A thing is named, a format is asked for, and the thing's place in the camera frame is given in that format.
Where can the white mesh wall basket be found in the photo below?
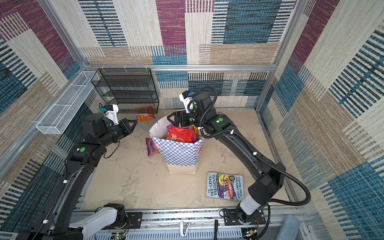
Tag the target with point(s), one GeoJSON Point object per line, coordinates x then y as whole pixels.
{"type": "Point", "coordinates": [59, 116]}

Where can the orange snack bag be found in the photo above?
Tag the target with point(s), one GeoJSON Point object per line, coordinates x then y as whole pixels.
{"type": "Point", "coordinates": [146, 114]}

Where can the red candy bag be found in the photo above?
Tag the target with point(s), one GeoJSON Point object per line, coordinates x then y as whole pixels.
{"type": "Point", "coordinates": [182, 135]}

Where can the black wire shelf rack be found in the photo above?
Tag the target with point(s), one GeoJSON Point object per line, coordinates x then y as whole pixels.
{"type": "Point", "coordinates": [132, 90]}

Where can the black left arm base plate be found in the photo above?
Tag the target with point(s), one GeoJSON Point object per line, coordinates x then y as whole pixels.
{"type": "Point", "coordinates": [133, 221]}

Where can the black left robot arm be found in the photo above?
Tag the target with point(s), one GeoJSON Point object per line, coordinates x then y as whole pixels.
{"type": "Point", "coordinates": [98, 132]}

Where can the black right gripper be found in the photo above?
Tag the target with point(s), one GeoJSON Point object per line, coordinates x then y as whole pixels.
{"type": "Point", "coordinates": [178, 114]}

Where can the purple snack bag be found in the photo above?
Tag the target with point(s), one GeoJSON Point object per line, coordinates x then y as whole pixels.
{"type": "Point", "coordinates": [169, 127]}

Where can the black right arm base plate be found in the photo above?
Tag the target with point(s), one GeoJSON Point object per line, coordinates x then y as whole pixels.
{"type": "Point", "coordinates": [234, 217]}

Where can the purple Fox's candy bag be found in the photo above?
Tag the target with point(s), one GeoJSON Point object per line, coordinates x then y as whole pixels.
{"type": "Point", "coordinates": [151, 147]}

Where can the blue checkered paper bag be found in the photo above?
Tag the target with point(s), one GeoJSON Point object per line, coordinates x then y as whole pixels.
{"type": "Point", "coordinates": [181, 158]}

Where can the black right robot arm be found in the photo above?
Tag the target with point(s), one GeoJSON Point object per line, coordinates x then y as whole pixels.
{"type": "Point", "coordinates": [200, 112]}

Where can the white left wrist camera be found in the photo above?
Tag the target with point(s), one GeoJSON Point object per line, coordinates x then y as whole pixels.
{"type": "Point", "coordinates": [110, 111]}

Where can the treehouse children's book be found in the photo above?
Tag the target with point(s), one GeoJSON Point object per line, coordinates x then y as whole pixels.
{"type": "Point", "coordinates": [225, 187]}

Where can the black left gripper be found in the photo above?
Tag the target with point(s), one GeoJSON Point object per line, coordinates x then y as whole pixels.
{"type": "Point", "coordinates": [126, 129]}

